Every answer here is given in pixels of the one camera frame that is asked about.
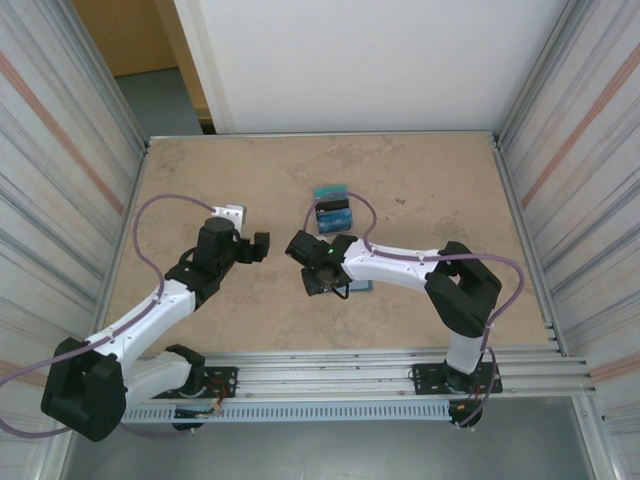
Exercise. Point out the blue credit card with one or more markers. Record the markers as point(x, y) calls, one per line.
point(337, 222)

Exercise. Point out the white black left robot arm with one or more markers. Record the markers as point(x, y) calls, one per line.
point(80, 395)

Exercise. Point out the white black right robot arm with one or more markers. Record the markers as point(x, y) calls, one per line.
point(465, 295)

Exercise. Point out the aluminium mounting rail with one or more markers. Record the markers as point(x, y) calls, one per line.
point(325, 372)

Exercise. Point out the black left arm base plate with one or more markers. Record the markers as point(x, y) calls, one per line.
point(222, 382)

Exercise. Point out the tan wooden door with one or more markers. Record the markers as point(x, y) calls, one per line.
point(125, 35)

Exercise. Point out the translucent enclosure side panel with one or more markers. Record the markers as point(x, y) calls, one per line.
point(600, 150)
point(40, 200)

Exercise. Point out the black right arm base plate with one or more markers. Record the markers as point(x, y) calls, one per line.
point(427, 377)

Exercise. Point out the teal credit card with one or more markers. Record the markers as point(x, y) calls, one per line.
point(327, 192)

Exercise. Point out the blue card holder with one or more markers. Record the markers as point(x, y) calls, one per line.
point(362, 286)

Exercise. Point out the black round clamp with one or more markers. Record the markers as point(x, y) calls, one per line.
point(187, 426)
point(467, 420)

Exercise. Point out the black credit card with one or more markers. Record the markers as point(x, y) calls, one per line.
point(334, 204)

